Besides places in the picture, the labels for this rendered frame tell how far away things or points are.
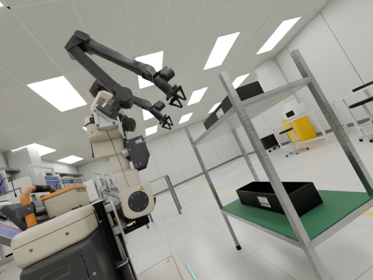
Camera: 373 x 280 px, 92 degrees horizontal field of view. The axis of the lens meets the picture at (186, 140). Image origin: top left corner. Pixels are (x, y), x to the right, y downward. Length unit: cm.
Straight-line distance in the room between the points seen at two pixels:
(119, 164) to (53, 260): 46
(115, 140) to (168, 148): 937
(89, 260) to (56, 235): 16
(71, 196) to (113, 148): 30
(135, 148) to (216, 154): 1006
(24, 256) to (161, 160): 953
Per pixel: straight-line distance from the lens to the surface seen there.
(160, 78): 103
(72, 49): 115
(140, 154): 99
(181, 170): 1033
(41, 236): 93
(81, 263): 91
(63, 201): 107
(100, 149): 107
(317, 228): 97
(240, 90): 103
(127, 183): 101
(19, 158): 650
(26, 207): 106
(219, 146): 1111
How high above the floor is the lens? 79
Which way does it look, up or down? 8 degrees up
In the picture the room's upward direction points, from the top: 24 degrees counter-clockwise
